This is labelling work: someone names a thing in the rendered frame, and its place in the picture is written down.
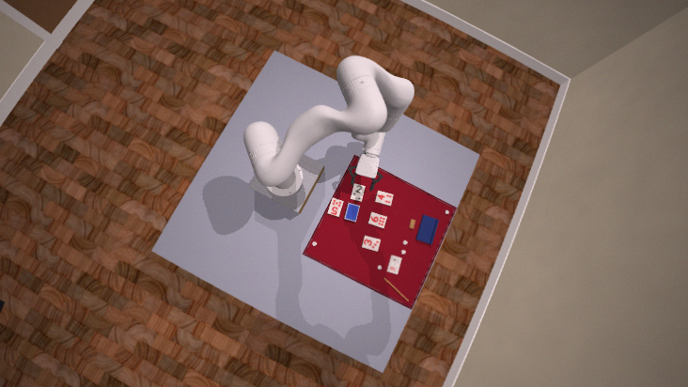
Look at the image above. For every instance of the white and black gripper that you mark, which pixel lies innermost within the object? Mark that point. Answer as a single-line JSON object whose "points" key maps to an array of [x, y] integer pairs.
{"points": [[367, 166]]}

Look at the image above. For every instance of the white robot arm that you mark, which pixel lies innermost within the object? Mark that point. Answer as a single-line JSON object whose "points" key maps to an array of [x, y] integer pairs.
{"points": [[364, 117]]}

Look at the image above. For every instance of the dark blue notebook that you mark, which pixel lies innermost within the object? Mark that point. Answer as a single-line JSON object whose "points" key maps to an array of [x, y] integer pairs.
{"points": [[427, 229]]}

